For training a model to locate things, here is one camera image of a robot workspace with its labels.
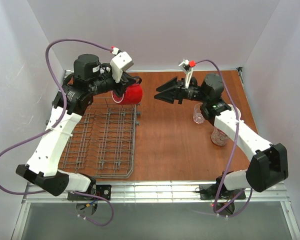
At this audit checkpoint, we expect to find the clear glass cup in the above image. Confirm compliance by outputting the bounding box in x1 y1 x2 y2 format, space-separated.
193 103 205 124

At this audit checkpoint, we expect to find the bright red mug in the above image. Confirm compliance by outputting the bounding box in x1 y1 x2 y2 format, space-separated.
111 84 143 105

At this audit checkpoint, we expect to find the pink ghost pattern mug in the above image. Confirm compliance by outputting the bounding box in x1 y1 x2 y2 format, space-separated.
210 127 229 146

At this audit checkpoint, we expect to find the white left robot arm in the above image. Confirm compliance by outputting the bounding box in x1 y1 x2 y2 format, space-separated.
15 51 136 196

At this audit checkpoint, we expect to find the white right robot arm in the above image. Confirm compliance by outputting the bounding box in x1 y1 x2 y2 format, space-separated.
154 73 289 196

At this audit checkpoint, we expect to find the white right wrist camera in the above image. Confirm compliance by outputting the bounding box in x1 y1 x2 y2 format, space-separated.
178 59 196 89

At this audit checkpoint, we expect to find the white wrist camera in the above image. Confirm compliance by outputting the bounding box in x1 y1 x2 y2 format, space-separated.
178 59 196 89
109 46 134 83

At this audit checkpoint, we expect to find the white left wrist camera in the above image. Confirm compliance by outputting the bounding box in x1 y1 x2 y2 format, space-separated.
109 46 134 83

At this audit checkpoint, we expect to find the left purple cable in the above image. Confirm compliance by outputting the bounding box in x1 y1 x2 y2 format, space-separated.
0 38 116 227

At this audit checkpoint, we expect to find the purple cable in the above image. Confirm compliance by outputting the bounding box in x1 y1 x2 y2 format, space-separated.
0 38 116 227
194 59 253 218

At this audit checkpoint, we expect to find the grey wire dish rack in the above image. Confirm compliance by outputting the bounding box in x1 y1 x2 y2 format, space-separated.
58 97 140 179

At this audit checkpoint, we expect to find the aluminium frame rail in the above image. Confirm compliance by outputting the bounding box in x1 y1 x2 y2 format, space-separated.
22 180 290 204

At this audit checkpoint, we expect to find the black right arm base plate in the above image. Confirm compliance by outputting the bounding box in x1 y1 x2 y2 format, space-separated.
195 183 246 200

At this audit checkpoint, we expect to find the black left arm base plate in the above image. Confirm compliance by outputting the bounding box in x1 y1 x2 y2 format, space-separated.
67 184 112 201

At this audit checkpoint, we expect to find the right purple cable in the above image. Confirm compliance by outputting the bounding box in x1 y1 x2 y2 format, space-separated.
194 59 253 218

